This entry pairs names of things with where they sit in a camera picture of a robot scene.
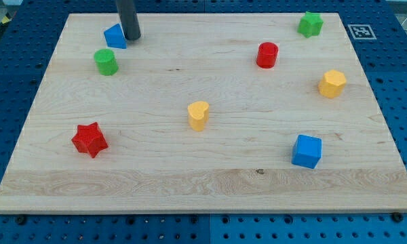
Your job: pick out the yellow heart block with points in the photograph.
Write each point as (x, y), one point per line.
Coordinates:
(198, 115)

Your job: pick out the light wooden board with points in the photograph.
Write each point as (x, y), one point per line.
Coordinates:
(241, 162)

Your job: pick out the red cylinder block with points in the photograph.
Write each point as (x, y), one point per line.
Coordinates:
(267, 55)

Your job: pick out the blue cube block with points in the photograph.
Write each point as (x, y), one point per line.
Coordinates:
(307, 151)

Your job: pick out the red star block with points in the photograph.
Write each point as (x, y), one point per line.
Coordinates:
(89, 139)

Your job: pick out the green cylinder block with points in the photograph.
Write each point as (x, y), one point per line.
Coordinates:
(106, 62)

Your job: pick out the blue triangle block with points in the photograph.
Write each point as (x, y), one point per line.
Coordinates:
(114, 37)

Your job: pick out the gray cylindrical pusher rod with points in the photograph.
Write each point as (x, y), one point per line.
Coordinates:
(129, 19)

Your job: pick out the yellow hexagon block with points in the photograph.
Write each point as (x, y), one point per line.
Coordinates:
(332, 84)

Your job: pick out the green star block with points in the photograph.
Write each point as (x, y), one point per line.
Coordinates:
(310, 24)

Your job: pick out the white fiducial marker tag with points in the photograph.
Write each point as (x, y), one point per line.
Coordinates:
(361, 32)

